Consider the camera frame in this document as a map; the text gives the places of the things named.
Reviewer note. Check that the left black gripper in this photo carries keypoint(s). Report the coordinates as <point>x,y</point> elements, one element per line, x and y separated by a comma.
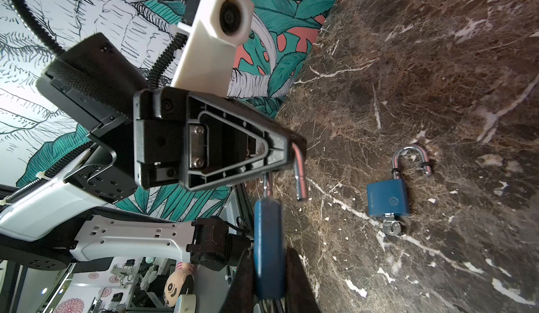
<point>137,130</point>

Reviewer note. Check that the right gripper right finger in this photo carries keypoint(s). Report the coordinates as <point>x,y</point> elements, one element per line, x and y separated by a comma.
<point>299,296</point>

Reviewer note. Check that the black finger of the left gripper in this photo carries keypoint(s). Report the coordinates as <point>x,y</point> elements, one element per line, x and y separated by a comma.
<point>228,141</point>

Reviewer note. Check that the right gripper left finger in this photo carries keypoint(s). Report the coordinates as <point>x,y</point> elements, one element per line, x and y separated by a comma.
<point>240,296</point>

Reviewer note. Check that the blue padlock front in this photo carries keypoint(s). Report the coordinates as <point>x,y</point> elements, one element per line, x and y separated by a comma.
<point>269,249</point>

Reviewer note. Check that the blue padlock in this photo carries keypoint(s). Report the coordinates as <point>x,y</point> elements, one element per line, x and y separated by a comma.
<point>388,200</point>
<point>269,249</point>

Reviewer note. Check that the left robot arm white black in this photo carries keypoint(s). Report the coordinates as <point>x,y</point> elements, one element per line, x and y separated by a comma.
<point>53,201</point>

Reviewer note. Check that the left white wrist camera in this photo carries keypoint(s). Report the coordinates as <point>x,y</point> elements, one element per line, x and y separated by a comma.
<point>215,29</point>

